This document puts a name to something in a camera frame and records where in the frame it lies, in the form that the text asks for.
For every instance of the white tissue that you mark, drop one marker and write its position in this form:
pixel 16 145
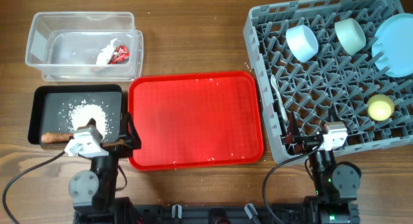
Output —
pixel 105 55

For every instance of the light blue plate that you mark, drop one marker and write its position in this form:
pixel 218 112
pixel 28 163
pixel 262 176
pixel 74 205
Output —
pixel 394 46

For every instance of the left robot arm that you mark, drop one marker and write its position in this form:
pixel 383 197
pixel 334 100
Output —
pixel 94 191

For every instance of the black plastic tray bin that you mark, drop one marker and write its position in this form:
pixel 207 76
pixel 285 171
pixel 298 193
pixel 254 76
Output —
pixel 48 100

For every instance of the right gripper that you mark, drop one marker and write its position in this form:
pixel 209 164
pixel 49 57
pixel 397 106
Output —
pixel 293 137

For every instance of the yellow plastic cup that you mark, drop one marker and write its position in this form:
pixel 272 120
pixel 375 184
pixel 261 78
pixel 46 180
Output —
pixel 380 107

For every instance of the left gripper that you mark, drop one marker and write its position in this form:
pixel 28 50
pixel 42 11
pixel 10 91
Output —
pixel 129 139

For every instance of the red serving tray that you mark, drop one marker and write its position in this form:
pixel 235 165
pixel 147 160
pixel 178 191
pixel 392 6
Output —
pixel 195 120

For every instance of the grey dishwasher rack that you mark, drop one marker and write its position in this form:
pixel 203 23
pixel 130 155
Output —
pixel 332 78

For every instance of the red snack wrapper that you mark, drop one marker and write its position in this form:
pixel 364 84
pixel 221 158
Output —
pixel 121 53

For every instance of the white plastic spoon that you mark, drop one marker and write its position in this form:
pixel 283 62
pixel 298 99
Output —
pixel 274 85

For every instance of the orange carrot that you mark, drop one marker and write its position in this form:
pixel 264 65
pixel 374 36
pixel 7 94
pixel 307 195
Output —
pixel 54 137

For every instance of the light blue rice bowl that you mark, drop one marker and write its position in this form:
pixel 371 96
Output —
pixel 302 42

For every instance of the clear plastic waste bin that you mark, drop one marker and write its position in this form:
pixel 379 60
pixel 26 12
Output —
pixel 64 46

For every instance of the pile of white rice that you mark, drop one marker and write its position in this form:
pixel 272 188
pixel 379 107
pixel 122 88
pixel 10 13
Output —
pixel 78 113

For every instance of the pale green bowl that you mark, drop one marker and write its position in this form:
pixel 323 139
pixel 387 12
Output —
pixel 350 35

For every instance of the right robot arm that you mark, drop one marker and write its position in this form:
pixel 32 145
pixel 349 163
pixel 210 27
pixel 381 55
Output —
pixel 336 183

